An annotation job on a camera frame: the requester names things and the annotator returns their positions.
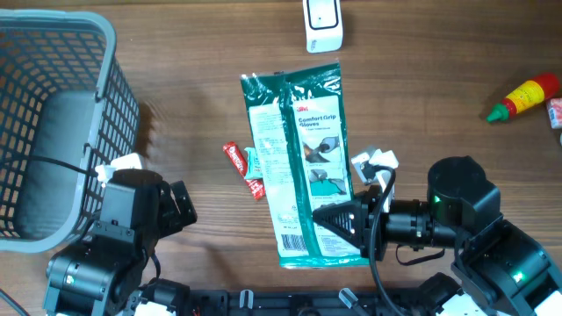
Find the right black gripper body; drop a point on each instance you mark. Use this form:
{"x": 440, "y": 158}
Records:
{"x": 407, "y": 226}

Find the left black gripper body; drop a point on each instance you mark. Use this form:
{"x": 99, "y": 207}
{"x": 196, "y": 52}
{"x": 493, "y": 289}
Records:
{"x": 168, "y": 221}

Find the red Nescafe coffee stick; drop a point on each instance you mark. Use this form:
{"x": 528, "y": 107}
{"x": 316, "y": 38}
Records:
{"x": 235, "y": 156}

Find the mint green tissue pack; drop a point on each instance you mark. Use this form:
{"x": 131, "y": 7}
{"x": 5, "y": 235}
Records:
{"x": 254, "y": 171}

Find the green 3M gloves package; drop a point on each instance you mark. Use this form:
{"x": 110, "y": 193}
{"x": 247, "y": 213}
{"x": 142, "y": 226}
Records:
{"x": 299, "y": 130}

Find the red sauce bottle green cap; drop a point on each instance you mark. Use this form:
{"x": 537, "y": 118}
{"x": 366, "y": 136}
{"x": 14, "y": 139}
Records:
{"x": 529, "y": 94}

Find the orange white snack packet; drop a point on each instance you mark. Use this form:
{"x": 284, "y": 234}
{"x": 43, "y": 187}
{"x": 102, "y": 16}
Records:
{"x": 554, "y": 109}

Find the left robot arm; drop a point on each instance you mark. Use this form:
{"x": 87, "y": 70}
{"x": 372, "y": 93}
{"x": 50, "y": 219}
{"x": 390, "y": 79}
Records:
{"x": 97, "y": 273}

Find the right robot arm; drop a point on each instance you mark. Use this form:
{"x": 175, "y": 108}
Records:
{"x": 501, "y": 268}

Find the white barcode scanner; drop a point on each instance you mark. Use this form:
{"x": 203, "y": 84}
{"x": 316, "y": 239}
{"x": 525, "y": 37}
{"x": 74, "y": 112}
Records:
{"x": 323, "y": 25}

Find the grey plastic mesh basket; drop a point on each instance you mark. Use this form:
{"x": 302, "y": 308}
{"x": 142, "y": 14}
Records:
{"x": 66, "y": 107}

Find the black aluminium mounting rail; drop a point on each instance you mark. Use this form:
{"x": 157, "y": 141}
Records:
{"x": 253, "y": 303}

